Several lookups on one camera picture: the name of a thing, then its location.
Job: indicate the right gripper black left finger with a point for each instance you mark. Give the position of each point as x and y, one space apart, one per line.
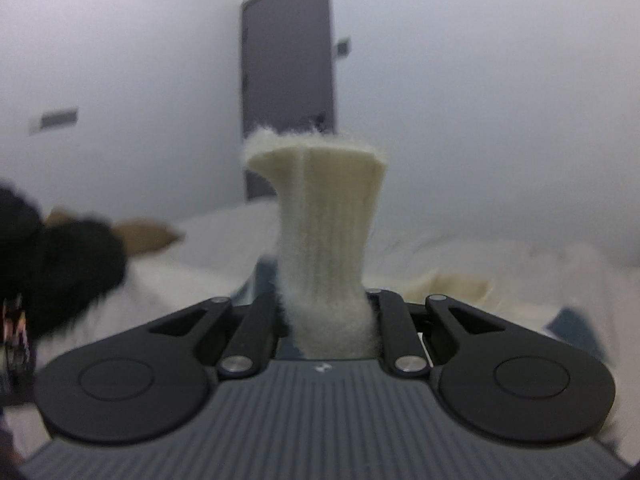
140 384

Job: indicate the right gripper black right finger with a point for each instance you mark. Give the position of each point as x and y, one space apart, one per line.
499 379

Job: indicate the fluffy cream white sweater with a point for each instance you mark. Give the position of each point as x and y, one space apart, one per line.
327 190

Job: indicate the grey bed cover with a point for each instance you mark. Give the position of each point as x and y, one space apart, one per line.
219 251

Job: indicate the black fluffy garment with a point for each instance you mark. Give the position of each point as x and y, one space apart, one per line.
54 274

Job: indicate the brown pillow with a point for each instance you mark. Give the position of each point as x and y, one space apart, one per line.
138 236

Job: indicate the dark grey door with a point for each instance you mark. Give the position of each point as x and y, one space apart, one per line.
287 66

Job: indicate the wall vent plate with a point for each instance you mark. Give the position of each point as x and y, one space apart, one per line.
53 119

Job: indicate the grey wall switch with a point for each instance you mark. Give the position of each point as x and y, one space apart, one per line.
342 47

